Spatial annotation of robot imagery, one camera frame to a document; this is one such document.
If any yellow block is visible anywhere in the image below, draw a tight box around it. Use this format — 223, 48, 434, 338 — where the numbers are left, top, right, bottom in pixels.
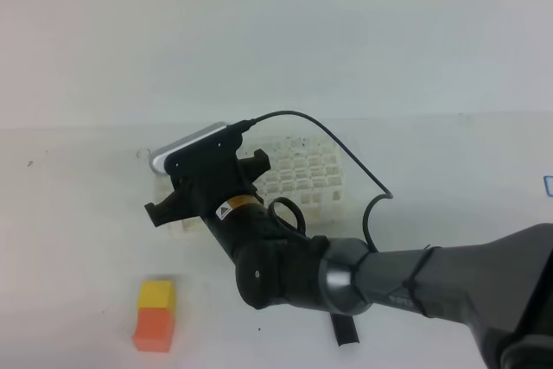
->
137, 280, 176, 312

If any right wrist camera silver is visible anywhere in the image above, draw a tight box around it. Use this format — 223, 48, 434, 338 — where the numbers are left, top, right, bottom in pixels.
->
149, 121, 230, 175

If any orange block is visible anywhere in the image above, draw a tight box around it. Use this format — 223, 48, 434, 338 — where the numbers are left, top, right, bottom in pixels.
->
132, 308, 175, 353

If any black zip tie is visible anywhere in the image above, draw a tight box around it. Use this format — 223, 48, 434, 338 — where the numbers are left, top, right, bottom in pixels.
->
387, 245, 441, 317

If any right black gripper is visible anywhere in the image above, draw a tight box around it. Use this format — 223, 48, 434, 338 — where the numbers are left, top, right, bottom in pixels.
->
144, 135, 270, 227

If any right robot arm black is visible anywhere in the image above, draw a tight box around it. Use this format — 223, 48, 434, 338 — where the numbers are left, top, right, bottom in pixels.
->
146, 138, 552, 368

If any clear test tube in rack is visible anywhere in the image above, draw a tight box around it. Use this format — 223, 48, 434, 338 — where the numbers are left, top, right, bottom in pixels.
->
135, 148, 151, 161

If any white plastic test tube rack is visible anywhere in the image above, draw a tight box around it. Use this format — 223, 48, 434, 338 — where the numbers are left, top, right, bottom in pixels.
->
153, 133, 346, 240

